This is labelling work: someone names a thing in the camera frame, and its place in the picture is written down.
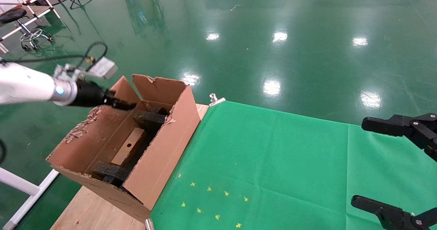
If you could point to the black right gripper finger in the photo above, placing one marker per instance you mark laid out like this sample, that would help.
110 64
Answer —
389 214
385 126

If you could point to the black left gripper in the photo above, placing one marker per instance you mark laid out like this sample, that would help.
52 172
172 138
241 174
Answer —
90 94

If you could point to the small brown cardboard box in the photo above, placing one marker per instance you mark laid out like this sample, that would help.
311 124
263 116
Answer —
128 148

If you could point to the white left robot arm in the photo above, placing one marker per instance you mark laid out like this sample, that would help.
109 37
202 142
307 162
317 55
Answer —
27 83

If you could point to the large open cardboard carton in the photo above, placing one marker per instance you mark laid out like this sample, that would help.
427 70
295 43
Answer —
164 155

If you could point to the black foam block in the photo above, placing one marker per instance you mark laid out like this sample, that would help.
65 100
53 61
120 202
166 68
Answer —
109 170
150 119

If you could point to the silver metal binder clip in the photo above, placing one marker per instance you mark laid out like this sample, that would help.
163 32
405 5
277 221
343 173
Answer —
216 101

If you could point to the green table cloth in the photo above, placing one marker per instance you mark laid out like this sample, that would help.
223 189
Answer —
290 161

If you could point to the white pipe rack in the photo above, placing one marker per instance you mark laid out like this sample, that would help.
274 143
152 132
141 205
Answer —
42 14

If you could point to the black round wheeled stool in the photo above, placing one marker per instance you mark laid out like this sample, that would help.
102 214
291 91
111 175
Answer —
13 15

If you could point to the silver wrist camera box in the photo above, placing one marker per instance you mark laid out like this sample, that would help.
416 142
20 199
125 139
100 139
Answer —
102 68

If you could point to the white table leg frame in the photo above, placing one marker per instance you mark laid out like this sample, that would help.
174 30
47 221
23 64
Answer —
17 184

